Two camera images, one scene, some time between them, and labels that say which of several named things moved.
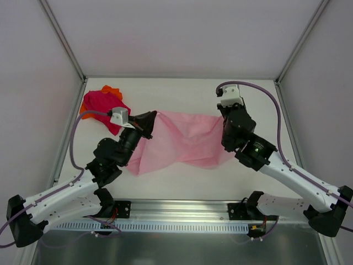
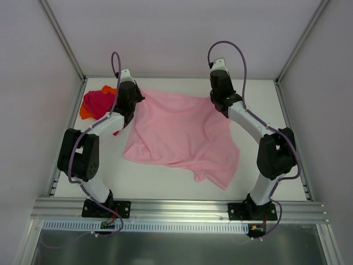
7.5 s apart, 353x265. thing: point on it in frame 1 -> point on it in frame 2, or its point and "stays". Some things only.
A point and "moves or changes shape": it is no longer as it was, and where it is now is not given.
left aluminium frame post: x=53 y=21 stays
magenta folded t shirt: x=99 y=100 stays
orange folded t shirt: x=106 y=89 stays
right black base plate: x=240 y=211 stays
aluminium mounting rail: x=182 y=212 stays
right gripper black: x=231 y=109 -> x=224 y=99
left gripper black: x=138 y=125 -> x=137 y=95
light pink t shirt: x=199 y=141 moves or changes shape
